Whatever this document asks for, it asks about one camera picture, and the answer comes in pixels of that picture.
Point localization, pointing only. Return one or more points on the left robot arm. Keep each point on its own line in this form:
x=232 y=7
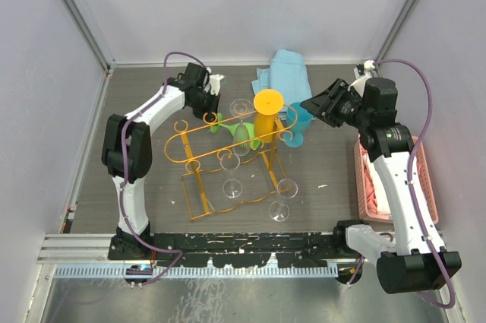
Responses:
x=127 y=151

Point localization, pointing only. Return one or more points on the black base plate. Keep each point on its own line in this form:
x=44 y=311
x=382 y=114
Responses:
x=237 y=250

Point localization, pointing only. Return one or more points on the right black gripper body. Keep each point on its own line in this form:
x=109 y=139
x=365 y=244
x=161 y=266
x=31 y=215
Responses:
x=345 y=106

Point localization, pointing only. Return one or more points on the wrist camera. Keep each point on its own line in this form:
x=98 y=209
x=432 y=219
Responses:
x=363 y=72
x=215 y=82

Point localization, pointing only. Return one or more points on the green plastic wine glass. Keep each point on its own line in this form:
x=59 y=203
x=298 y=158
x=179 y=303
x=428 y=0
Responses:
x=252 y=142

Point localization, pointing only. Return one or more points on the white cloth in basket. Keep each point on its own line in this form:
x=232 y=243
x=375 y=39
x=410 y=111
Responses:
x=376 y=198

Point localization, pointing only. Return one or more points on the clear flute glass back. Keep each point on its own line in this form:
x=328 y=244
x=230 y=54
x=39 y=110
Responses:
x=241 y=109

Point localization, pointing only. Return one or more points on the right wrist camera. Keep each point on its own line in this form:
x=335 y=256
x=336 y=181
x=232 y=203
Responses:
x=363 y=72

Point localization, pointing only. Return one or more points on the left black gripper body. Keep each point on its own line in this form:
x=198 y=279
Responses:
x=204 y=103

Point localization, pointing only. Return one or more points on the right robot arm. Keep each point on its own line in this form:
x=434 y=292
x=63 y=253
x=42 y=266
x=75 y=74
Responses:
x=417 y=259

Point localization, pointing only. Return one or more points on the light blue folded cloth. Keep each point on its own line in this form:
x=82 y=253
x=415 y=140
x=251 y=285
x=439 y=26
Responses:
x=287 y=74

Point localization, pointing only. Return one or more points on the gold wire glass rack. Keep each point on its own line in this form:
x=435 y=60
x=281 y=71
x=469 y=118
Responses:
x=267 y=152

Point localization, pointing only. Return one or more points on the pink plastic basket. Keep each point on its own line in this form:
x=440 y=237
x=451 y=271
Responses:
x=425 y=181

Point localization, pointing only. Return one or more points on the slotted cable duct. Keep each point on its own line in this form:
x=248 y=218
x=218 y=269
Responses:
x=141 y=271

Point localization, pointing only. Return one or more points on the clear flute glass front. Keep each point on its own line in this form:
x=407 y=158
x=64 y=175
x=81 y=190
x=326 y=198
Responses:
x=286 y=191

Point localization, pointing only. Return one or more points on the blue plastic wine glass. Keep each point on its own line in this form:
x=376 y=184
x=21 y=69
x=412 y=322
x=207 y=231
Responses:
x=298 y=120

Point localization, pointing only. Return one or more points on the orange plastic wine glass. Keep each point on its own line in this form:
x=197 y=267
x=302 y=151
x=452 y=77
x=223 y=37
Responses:
x=268 y=103

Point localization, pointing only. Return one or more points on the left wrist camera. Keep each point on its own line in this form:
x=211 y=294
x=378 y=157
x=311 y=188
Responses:
x=215 y=82

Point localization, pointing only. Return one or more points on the clear flute glass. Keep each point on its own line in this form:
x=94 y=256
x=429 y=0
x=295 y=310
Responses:
x=286 y=191
x=241 y=109
x=229 y=163

